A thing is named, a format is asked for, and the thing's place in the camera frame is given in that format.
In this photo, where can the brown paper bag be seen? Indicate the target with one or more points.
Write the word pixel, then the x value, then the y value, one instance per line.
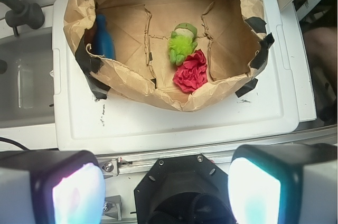
pixel 231 34

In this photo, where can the blue plastic bottle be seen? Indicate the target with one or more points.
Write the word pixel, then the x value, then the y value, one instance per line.
pixel 102 43

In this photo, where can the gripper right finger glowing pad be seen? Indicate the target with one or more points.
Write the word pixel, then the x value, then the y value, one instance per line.
pixel 284 183

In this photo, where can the grey sink basin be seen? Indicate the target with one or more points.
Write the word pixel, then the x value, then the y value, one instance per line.
pixel 26 84

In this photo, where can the metal corner bracket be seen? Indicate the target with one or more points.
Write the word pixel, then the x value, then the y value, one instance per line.
pixel 113 207

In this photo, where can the white plastic tray lid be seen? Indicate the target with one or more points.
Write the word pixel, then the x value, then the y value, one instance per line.
pixel 119 125

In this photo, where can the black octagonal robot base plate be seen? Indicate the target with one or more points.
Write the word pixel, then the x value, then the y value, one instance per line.
pixel 186 189

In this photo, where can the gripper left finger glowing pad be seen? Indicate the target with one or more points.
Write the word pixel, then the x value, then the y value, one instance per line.
pixel 49 186

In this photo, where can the green plush frog toy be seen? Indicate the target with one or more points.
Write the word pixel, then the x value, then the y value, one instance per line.
pixel 182 43

